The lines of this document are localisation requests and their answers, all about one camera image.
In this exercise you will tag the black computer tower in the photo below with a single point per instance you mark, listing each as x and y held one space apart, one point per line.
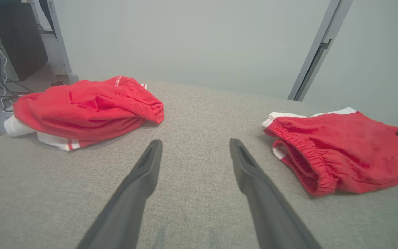
19 41

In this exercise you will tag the grey metal desk leg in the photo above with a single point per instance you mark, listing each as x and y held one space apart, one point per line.
59 34

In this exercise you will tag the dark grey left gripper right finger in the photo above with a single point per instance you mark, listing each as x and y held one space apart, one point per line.
271 214

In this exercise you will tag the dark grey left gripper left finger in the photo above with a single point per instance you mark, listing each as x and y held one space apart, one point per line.
130 207

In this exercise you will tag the grey partition post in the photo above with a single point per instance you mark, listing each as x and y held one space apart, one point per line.
318 48

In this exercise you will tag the red shorts with white trim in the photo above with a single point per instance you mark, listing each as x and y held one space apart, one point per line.
351 148

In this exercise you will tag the red jersey with white sleeves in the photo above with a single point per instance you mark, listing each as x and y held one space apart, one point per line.
88 110

